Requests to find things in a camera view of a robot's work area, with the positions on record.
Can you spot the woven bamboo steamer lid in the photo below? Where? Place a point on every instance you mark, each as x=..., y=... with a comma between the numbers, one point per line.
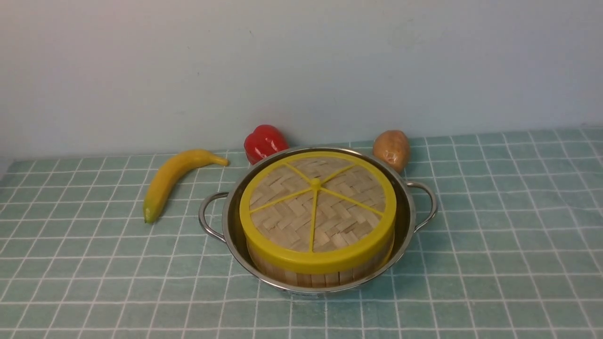
x=318, y=213

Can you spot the bamboo steamer basket yellow rim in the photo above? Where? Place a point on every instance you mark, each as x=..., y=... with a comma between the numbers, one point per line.
x=320, y=278

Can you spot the stainless steel pot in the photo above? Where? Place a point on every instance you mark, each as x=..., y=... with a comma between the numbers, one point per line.
x=219, y=217

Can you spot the red bell pepper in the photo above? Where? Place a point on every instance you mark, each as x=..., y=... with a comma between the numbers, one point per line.
x=264, y=141

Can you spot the brown potato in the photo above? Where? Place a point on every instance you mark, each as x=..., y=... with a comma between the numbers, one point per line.
x=393, y=147

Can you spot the yellow banana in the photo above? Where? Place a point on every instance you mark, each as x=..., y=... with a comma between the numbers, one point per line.
x=169, y=174

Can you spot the green tiled tablecloth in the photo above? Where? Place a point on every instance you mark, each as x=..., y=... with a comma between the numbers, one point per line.
x=515, y=252

